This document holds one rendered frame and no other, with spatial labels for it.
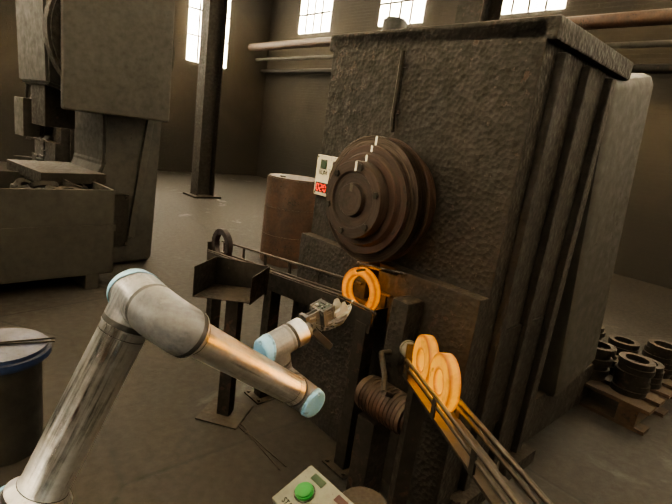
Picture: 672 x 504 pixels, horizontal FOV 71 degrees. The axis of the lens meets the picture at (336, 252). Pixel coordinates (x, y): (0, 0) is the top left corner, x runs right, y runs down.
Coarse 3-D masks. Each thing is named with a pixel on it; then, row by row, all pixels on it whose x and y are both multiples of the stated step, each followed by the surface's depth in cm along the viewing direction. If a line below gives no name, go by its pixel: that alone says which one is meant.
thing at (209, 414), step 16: (208, 272) 213; (224, 272) 220; (240, 272) 218; (256, 272) 216; (208, 288) 214; (224, 288) 216; (240, 288) 217; (256, 288) 202; (240, 304) 209; (224, 320) 210; (240, 320) 213; (224, 384) 217; (224, 400) 219; (208, 416) 218; (224, 416) 220; (240, 416) 221
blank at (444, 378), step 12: (432, 360) 134; (444, 360) 126; (456, 360) 125; (432, 372) 133; (444, 372) 125; (456, 372) 123; (432, 384) 132; (444, 384) 124; (456, 384) 121; (444, 396) 123; (456, 396) 121
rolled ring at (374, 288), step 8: (352, 272) 188; (360, 272) 185; (368, 272) 183; (344, 280) 192; (352, 280) 191; (368, 280) 182; (376, 280) 182; (344, 288) 192; (376, 288) 181; (352, 296) 192; (376, 296) 181; (368, 304) 183; (376, 304) 183
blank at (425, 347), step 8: (424, 336) 143; (432, 336) 143; (416, 344) 149; (424, 344) 142; (432, 344) 139; (416, 352) 148; (424, 352) 141; (432, 352) 137; (416, 360) 147; (424, 360) 140; (416, 368) 146; (424, 368) 140; (424, 376) 139
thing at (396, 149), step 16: (352, 144) 181; (368, 144) 175; (384, 144) 169; (400, 144) 172; (336, 160) 188; (400, 160) 164; (416, 160) 167; (416, 176) 160; (416, 192) 160; (416, 208) 160; (416, 224) 164; (336, 240) 191; (400, 240) 166; (352, 256) 184; (368, 256) 178; (384, 256) 172
